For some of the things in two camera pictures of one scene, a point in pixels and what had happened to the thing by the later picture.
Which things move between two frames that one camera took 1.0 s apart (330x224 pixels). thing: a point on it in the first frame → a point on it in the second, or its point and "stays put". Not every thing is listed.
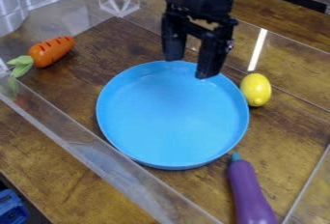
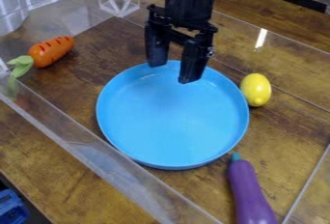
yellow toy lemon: (256, 88) stays put
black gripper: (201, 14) → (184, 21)
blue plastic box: (14, 211) stays put
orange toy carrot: (45, 52) stays put
